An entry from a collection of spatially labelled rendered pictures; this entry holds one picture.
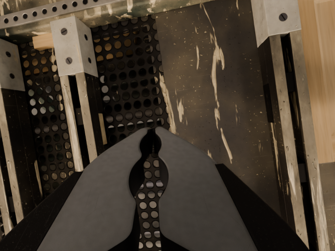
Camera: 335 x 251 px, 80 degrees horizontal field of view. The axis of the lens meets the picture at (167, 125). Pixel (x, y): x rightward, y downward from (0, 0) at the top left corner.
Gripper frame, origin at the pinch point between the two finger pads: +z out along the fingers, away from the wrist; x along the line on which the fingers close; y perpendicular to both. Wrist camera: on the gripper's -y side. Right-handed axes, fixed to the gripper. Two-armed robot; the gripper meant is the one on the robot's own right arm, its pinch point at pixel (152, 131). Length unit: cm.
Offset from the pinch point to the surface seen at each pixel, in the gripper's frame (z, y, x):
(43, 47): 46, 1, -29
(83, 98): 32.3, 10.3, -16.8
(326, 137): 25.1, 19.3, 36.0
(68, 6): 44.0, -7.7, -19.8
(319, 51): 33.9, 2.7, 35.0
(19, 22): 45, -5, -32
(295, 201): 16.1, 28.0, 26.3
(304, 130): 22.4, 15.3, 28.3
